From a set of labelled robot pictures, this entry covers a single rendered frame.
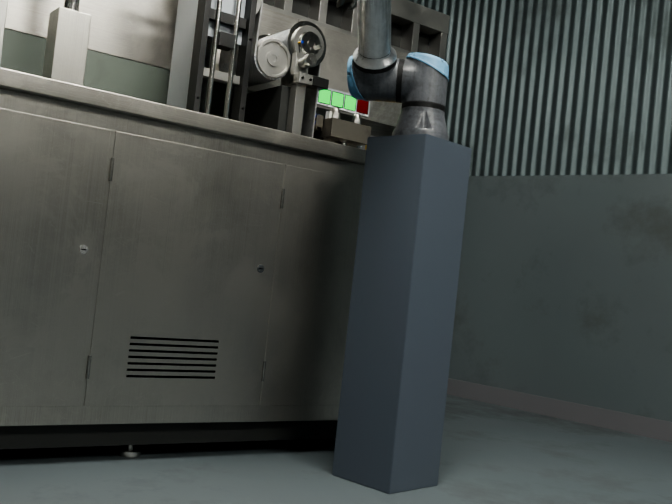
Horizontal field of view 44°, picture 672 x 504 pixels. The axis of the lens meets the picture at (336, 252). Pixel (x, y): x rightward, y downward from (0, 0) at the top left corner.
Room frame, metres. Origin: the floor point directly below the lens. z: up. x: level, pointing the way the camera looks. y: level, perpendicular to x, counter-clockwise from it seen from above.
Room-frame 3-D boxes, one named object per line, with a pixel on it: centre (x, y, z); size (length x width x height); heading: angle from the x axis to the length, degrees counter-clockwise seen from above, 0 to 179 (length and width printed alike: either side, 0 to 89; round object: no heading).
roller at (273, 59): (2.64, 0.33, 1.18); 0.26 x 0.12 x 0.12; 36
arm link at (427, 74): (2.19, -0.18, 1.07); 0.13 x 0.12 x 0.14; 82
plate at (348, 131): (2.85, 0.11, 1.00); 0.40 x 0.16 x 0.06; 36
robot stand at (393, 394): (2.19, -0.19, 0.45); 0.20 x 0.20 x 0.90; 46
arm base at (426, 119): (2.19, -0.19, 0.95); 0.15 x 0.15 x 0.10
